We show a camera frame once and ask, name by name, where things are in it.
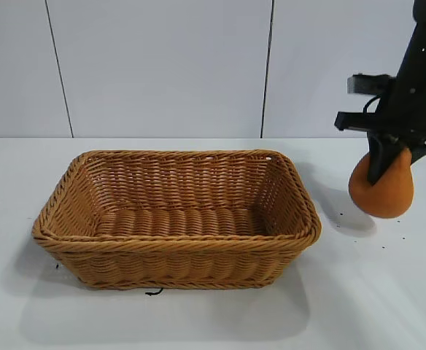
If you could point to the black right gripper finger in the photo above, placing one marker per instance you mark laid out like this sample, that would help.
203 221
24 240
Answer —
382 156
419 152

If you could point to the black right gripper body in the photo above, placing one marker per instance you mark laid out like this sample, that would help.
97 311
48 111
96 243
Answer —
413 91

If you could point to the orange knobbed toy fruit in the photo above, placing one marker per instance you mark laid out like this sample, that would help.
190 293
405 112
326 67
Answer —
388 197

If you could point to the brown woven wicker basket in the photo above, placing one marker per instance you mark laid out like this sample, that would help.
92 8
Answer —
184 255

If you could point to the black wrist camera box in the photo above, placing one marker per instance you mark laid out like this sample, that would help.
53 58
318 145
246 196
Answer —
366 84

